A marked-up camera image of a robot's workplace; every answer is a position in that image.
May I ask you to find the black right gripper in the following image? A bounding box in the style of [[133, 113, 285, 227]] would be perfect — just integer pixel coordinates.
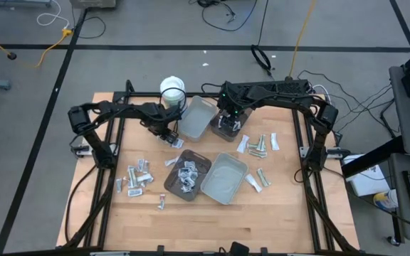
[[217, 81, 249, 132]]

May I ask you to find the brown translucent plastic bin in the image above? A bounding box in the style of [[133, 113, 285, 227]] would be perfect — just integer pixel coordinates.
[[162, 149, 213, 203], [209, 95, 254, 143]]

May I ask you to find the grey plastic bin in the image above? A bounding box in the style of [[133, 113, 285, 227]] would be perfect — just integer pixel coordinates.
[[177, 95, 219, 143], [200, 152, 249, 206]]

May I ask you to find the white wipes canister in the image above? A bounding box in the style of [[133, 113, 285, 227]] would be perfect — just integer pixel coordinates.
[[159, 75, 186, 107]]

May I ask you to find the black rounded object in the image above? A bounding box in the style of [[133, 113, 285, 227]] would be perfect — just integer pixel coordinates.
[[219, 241, 251, 256]]

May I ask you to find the grey metal base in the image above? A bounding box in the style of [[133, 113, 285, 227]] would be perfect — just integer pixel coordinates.
[[0, 0, 53, 9]]

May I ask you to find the black coiled cable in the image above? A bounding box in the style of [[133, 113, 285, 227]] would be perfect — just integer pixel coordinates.
[[250, 0, 274, 78]]

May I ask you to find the yellow hanging cable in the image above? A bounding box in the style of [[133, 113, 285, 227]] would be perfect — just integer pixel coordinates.
[[288, 0, 317, 78]]

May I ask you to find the black floor cable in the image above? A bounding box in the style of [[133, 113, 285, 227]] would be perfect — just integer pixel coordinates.
[[189, 0, 259, 33], [70, 0, 107, 40]]

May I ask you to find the yellow extension cable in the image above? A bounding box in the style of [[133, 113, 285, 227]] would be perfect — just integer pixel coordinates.
[[0, 26, 74, 69]]

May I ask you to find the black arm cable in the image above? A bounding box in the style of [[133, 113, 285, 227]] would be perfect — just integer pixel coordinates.
[[63, 165, 98, 247]]

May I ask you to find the black cable bundle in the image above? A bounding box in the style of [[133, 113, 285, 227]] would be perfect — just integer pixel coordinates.
[[296, 69, 402, 139]]

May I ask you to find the white floor cable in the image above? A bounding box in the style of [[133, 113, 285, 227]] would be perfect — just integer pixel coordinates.
[[36, 0, 71, 30]]

